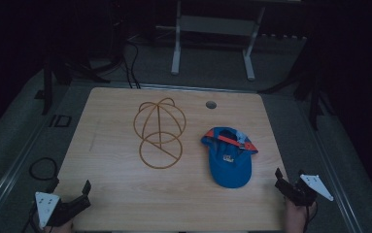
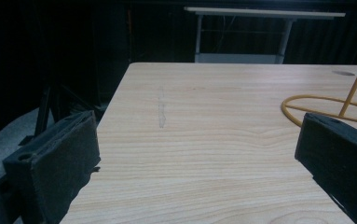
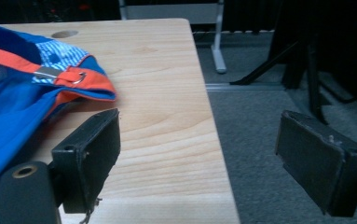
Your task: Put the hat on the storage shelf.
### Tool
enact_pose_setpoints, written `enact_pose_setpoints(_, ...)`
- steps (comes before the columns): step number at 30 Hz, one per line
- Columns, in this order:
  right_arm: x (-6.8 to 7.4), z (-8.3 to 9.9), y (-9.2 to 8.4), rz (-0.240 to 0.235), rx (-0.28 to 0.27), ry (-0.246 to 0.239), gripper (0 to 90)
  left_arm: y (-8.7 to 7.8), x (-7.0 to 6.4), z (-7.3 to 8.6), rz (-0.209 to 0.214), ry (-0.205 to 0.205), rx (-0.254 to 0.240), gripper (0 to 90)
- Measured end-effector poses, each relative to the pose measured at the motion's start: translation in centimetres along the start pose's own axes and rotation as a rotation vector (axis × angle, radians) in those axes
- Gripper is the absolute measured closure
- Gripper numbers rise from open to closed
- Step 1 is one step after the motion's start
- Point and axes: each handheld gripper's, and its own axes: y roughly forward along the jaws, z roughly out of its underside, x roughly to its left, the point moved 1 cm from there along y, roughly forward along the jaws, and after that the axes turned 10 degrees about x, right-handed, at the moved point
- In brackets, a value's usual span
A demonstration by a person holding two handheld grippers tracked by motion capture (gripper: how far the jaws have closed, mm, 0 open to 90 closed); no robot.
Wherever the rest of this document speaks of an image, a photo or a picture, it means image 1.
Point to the black floor bracket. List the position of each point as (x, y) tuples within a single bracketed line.
[(60, 121)]

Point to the white metal stand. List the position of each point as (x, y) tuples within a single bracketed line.
[(176, 48)]

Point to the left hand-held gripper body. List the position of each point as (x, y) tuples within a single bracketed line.
[(49, 207)]

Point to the grey table grommet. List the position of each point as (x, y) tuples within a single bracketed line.
[(210, 105)]

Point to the person's right hand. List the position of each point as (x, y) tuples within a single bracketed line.
[(295, 217)]

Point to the person's left hand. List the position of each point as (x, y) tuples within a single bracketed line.
[(59, 227)]

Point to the black tripod stand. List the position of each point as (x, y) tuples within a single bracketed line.
[(47, 87), (314, 97)]

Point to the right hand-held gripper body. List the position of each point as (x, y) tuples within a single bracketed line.
[(303, 191)]

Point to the blue baseball cap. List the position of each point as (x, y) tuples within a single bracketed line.
[(230, 168)]

